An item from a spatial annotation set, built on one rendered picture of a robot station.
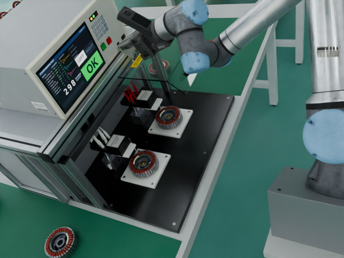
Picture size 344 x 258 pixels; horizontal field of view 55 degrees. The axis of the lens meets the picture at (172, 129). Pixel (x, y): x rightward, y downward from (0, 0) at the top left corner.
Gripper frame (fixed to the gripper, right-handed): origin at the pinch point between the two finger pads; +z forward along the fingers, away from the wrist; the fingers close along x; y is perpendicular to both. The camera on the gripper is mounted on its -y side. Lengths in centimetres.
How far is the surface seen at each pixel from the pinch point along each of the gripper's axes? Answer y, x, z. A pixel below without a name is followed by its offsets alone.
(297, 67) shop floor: 123, 137, 19
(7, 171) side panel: 10, -41, 54
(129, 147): 28.6, -19.4, 11.2
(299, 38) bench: 101, 140, 8
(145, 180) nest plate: 40.4, -26.1, 9.2
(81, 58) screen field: -5.8, -10.9, 5.1
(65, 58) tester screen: -9.6, -16.5, 3.4
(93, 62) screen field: -1.5, -7.1, 7.1
